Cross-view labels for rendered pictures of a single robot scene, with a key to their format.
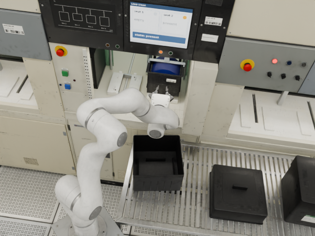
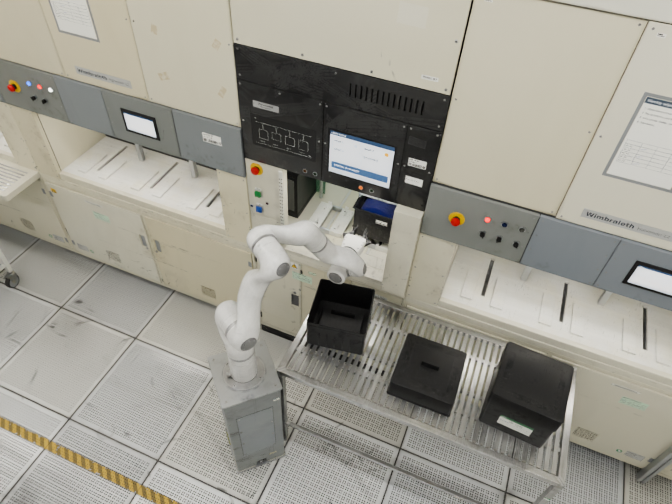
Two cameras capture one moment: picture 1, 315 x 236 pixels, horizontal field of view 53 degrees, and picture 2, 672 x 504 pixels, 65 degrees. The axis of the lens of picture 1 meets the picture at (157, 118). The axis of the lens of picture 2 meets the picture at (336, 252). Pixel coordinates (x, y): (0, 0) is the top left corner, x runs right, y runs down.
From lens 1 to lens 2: 0.78 m
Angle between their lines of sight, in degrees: 12
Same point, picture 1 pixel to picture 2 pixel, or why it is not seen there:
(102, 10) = (302, 134)
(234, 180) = (427, 356)
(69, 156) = not seen: hidden behind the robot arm
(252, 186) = (446, 368)
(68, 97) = (258, 221)
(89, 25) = (287, 146)
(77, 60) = (272, 181)
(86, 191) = (243, 317)
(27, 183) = (199, 318)
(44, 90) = (234, 208)
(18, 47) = (214, 158)
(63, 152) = not seen: hidden behind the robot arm
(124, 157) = not seen: hidden behind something
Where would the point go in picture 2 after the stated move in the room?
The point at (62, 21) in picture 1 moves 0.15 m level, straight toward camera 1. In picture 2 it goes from (260, 138) to (257, 159)
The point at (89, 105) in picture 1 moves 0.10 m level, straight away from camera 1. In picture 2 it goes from (259, 230) to (263, 212)
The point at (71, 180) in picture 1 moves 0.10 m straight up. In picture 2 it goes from (232, 306) to (230, 291)
